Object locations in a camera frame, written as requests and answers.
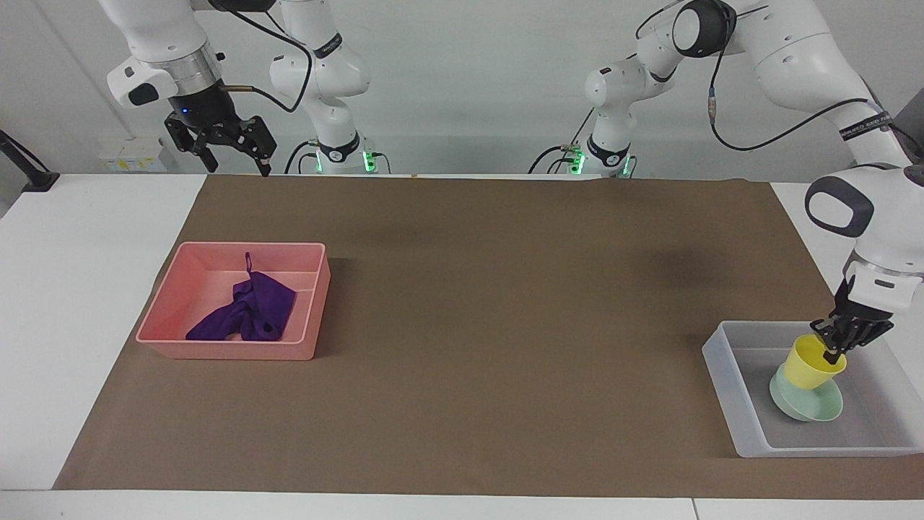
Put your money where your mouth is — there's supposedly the black cable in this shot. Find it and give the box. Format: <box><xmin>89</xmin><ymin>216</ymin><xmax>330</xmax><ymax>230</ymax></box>
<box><xmin>528</xmin><ymin>107</ymin><xmax>597</xmax><ymax>175</ymax></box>
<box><xmin>217</xmin><ymin>6</ymin><xmax>315</xmax><ymax>115</ymax></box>
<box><xmin>707</xmin><ymin>29</ymin><xmax>879</xmax><ymax>153</ymax></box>
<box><xmin>284</xmin><ymin>140</ymin><xmax>323</xmax><ymax>175</ymax></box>

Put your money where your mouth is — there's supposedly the pink plastic box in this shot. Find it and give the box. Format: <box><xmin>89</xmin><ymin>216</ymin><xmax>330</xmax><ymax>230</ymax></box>
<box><xmin>136</xmin><ymin>241</ymin><xmax>332</xmax><ymax>361</ymax></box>

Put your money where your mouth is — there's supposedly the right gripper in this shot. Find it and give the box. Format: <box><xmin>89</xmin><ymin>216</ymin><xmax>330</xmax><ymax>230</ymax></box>
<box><xmin>164</xmin><ymin>82</ymin><xmax>278</xmax><ymax>178</ymax></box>

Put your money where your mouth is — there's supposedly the white wall socket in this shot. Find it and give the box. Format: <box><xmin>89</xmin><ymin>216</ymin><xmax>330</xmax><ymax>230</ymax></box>
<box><xmin>97</xmin><ymin>136</ymin><xmax>167</xmax><ymax>173</ymax></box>

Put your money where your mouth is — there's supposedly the purple cloth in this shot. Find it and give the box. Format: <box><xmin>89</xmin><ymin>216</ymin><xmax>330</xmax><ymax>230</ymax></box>
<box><xmin>185</xmin><ymin>251</ymin><xmax>299</xmax><ymax>343</ymax></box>

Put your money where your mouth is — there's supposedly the translucent white plastic box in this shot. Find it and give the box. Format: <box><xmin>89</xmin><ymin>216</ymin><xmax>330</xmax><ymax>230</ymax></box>
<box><xmin>701</xmin><ymin>319</ymin><xmax>924</xmax><ymax>459</ymax></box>

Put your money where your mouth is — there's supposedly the black stand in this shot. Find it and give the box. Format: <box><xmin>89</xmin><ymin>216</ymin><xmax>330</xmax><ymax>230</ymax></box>
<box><xmin>0</xmin><ymin>129</ymin><xmax>61</xmax><ymax>193</ymax></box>

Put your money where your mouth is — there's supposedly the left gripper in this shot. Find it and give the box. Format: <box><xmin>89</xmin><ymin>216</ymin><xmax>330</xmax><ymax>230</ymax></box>
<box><xmin>809</xmin><ymin>277</ymin><xmax>896</xmax><ymax>365</ymax></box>

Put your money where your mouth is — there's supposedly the yellow plastic cup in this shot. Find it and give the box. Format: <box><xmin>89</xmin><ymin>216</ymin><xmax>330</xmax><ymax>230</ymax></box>
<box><xmin>783</xmin><ymin>333</ymin><xmax>848</xmax><ymax>391</ymax></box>

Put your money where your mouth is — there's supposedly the light green plastic bowl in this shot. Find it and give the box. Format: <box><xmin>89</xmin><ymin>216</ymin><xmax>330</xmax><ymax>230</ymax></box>
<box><xmin>768</xmin><ymin>363</ymin><xmax>845</xmax><ymax>424</ymax></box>

